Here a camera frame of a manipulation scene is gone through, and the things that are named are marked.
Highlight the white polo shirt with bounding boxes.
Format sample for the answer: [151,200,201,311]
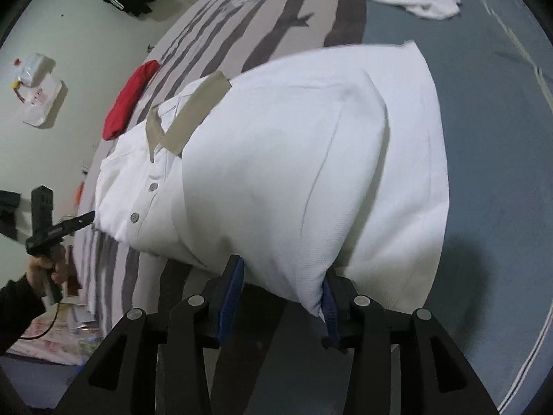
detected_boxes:
[94,40,450,323]

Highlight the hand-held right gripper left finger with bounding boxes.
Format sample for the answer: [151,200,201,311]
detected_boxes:
[54,254,246,415]

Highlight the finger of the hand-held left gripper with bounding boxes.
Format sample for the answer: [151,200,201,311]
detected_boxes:
[60,210,96,236]

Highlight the pink floral cloth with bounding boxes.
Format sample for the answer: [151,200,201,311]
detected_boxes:
[8,311,106,366]

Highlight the person's left hand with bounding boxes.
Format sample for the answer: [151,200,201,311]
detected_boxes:
[24,246,70,299]

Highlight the white plastic bag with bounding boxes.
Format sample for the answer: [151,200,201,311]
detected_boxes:
[12,53,55,87]

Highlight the person's left forearm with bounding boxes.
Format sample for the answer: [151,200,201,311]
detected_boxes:
[0,274,47,355]

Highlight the bed with striped star sheet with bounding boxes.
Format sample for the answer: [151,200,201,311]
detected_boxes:
[73,0,553,415]

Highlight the black cable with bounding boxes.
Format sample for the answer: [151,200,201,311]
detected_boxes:
[19,303,59,340]

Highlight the red folded garment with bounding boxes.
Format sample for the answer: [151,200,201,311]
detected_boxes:
[102,61,160,141]

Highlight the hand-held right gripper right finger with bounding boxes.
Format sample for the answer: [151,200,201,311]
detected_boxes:
[320,270,499,415]

